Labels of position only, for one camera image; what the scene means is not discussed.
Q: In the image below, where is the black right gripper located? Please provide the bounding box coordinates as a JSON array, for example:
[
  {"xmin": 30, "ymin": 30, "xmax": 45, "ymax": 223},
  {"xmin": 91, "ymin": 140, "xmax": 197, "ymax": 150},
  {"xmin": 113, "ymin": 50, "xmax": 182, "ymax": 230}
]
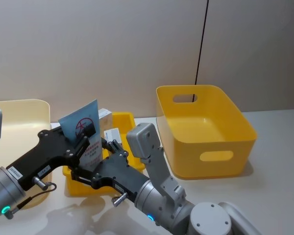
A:
[{"xmin": 70, "ymin": 138, "xmax": 151, "ymax": 203}]

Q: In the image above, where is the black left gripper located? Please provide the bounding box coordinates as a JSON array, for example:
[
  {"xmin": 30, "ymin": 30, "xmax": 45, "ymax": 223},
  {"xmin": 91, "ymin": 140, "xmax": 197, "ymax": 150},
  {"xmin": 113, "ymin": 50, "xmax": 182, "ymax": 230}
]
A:
[{"xmin": 6, "ymin": 124, "xmax": 97, "ymax": 191}]

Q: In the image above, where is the blue and white packet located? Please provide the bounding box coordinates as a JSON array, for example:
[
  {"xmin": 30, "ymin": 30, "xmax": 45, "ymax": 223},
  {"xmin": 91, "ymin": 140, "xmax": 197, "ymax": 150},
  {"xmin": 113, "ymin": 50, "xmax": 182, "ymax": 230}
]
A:
[{"xmin": 58, "ymin": 99, "xmax": 104, "ymax": 175}]

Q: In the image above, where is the cream and white small box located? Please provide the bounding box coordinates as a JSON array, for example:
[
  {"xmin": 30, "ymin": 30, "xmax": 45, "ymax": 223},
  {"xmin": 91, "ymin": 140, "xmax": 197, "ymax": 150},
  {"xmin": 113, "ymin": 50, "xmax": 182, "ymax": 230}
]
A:
[{"xmin": 98, "ymin": 108, "xmax": 113, "ymax": 131}]

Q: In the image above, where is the white box with blue print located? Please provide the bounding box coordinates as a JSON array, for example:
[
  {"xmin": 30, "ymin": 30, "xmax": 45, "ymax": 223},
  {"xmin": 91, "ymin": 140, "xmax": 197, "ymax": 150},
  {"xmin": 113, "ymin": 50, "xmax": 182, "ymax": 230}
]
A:
[{"xmin": 103, "ymin": 127, "xmax": 123, "ymax": 145}]

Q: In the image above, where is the small yellow plastic bin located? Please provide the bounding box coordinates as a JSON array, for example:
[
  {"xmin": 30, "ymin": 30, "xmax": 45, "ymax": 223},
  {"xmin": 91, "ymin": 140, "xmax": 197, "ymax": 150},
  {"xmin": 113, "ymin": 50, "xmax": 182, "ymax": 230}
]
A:
[{"xmin": 62, "ymin": 112, "xmax": 146, "ymax": 196}]

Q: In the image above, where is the cream plastic tray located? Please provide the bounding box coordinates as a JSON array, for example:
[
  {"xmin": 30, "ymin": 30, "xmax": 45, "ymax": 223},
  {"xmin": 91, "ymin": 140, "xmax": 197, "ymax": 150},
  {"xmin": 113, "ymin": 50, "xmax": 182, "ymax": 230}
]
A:
[{"xmin": 0, "ymin": 99, "xmax": 51, "ymax": 211}]

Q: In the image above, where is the large yellow plastic bin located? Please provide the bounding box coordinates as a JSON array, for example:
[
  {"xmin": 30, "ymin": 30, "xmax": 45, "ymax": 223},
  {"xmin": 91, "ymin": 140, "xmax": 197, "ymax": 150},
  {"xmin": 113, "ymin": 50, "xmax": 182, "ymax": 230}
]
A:
[{"xmin": 156, "ymin": 85, "xmax": 258, "ymax": 181}]

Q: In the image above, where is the thin black hanging cable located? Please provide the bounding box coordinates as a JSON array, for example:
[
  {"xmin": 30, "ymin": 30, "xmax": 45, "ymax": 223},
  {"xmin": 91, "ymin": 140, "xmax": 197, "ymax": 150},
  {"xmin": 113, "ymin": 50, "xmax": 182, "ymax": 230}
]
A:
[{"xmin": 194, "ymin": 0, "xmax": 210, "ymax": 102}]

